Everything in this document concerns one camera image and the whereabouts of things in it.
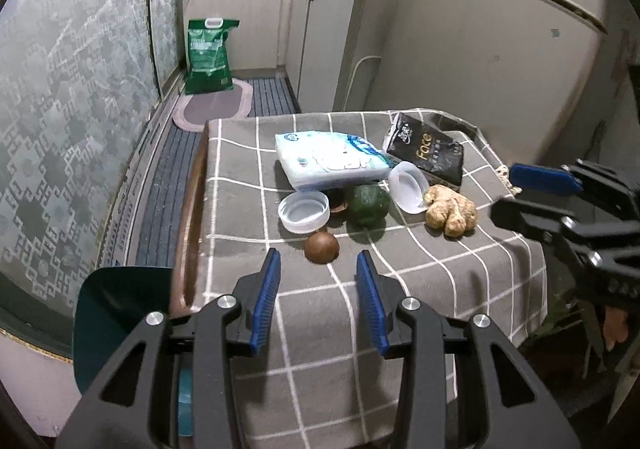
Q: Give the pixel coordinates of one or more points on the black Face tissue pack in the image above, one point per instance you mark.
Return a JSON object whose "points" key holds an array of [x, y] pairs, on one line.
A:
{"points": [[426, 147]]}

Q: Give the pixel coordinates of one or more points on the person's right hand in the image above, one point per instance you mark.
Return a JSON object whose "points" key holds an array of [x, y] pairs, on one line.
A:
{"points": [[615, 328]]}

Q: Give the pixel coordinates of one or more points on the green avocado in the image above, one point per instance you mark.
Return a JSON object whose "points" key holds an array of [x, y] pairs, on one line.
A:
{"points": [[367, 206]]}

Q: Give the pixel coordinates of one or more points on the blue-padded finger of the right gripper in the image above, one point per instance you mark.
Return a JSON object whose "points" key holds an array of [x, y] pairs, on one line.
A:
{"points": [[544, 179]]}

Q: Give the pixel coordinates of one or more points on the teal trash bin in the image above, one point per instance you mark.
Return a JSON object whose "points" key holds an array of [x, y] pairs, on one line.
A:
{"points": [[129, 352]]}

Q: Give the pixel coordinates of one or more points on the white plastic lid cup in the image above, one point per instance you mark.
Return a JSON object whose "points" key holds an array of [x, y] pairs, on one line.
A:
{"points": [[304, 212]]}

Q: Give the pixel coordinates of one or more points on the blue striped floor rug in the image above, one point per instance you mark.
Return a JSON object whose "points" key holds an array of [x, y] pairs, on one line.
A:
{"points": [[154, 239]]}

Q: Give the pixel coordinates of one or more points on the white refrigerator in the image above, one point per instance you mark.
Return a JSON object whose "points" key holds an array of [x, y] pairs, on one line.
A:
{"points": [[517, 69]]}

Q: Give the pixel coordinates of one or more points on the grey checked tablecloth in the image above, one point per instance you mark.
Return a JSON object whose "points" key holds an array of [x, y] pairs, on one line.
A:
{"points": [[319, 383]]}

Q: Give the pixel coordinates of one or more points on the blue tissue pack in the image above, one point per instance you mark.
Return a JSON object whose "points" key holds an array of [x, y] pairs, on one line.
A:
{"points": [[323, 160]]}

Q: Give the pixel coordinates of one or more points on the green rice bag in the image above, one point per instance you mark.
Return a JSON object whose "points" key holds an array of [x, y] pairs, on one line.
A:
{"points": [[208, 62]]}

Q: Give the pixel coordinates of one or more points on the small brown peel piece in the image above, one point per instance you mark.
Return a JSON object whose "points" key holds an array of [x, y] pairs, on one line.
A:
{"points": [[338, 200]]}

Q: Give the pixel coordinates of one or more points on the brown round fruit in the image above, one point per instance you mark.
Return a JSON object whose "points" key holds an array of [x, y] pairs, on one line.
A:
{"points": [[322, 248]]}

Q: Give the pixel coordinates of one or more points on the pink oval floor mat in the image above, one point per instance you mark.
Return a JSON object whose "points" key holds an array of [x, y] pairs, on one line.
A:
{"points": [[193, 111]]}

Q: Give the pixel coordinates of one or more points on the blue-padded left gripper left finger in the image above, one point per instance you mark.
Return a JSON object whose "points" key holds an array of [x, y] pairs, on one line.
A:
{"points": [[250, 319]]}

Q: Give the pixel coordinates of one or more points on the white plastic round lid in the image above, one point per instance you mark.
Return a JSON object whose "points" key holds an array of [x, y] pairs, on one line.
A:
{"points": [[407, 186]]}

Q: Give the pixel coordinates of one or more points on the ginger root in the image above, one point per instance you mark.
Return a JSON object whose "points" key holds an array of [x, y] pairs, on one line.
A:
{"points": [[449, 211]]}

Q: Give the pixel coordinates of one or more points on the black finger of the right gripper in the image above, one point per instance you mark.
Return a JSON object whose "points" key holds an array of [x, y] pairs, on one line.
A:
{"points": [[534, 221]]}

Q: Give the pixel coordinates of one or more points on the white kitchen cabinet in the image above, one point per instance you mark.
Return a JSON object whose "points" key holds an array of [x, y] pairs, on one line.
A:
{"points": [[328, 51]]}

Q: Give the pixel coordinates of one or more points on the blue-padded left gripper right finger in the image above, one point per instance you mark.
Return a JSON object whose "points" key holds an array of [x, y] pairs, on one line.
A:
{"points": [[380, 300]]}

